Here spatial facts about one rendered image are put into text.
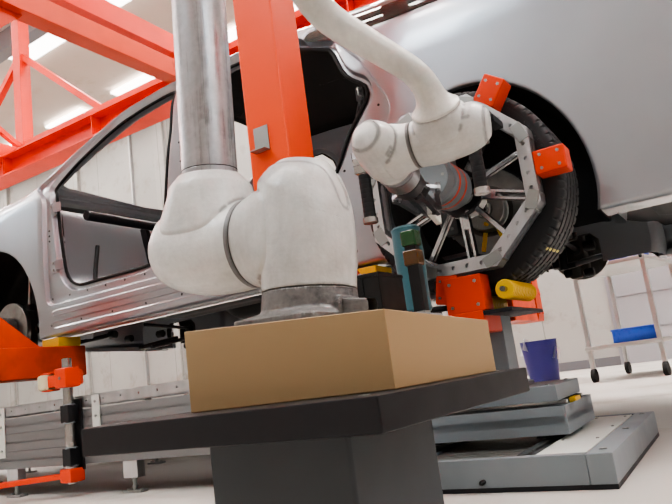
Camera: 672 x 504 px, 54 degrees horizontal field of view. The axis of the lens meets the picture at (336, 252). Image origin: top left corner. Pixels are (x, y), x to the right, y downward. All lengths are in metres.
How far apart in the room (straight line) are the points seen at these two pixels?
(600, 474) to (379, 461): 0.83
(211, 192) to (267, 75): 1.23
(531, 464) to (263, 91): 1.44
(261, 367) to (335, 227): 0.24
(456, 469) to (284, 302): 0.91
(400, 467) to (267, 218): 0.42
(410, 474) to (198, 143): 0.65
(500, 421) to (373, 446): 1.11
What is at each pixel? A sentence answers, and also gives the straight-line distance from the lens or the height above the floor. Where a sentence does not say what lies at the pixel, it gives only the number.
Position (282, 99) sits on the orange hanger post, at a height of 1.25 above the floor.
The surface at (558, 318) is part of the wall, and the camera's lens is 9.95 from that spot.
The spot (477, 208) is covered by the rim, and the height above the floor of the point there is 0.79.
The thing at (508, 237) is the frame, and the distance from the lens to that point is 2.02.
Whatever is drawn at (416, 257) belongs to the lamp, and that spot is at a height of 0.59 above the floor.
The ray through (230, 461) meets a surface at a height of 0.23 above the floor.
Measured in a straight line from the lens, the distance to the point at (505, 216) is 2.47.
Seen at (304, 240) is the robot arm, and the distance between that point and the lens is 0.99.
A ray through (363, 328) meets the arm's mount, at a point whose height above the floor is 0.38.
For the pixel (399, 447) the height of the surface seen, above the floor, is 0.21.
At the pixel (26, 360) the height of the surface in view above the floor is 0.61.
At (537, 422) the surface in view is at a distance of 1.98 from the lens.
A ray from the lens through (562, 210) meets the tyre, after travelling 2.07.
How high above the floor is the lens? 0.32
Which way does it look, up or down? 11 degrees up
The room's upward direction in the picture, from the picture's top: 8 degrees counter-clockwise
